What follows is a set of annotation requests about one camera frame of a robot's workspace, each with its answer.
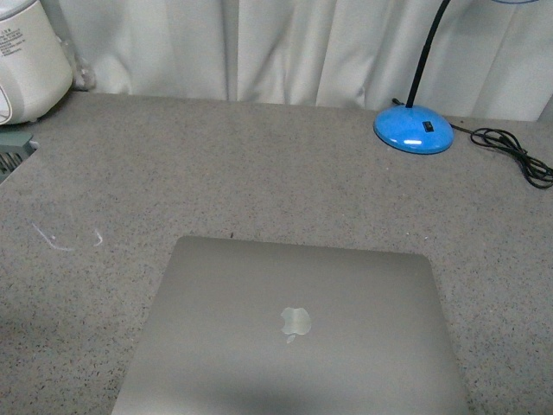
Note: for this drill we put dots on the silver laptop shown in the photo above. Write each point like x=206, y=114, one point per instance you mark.
x=242, y=327

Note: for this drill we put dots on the blue desk lamp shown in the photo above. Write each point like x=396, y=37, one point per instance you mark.
x=412, y=129

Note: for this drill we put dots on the white curtain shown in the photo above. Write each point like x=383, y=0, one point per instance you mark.
x=287, y=52

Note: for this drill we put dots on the grey green rack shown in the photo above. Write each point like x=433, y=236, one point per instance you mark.
x=16, y=147

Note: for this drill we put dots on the white rice cooker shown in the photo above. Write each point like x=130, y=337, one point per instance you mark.
x=35, y=73

